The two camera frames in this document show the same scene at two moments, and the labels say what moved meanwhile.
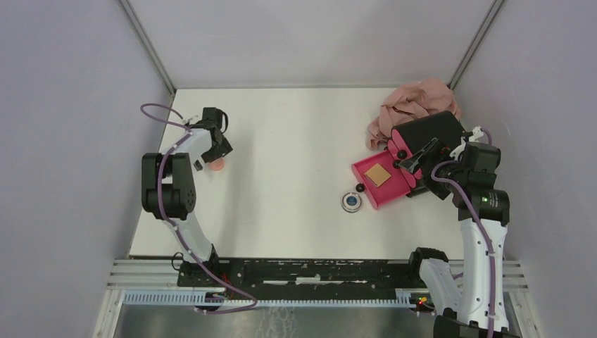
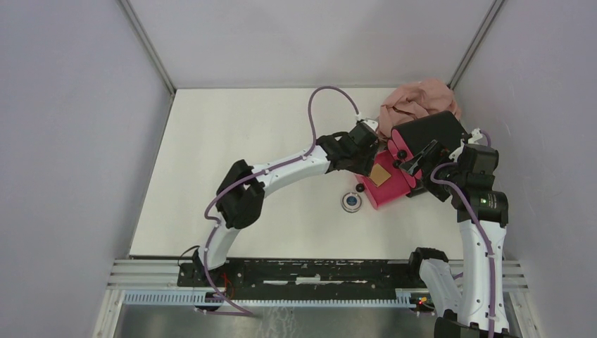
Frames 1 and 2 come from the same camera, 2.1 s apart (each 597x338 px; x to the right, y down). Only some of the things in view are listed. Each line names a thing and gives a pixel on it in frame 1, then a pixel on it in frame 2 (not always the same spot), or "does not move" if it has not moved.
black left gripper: [224, 148] → [365, 167]
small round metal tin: [351, 202] does not move
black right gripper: [435, 152] does not move
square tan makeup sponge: [377, 174] does not move
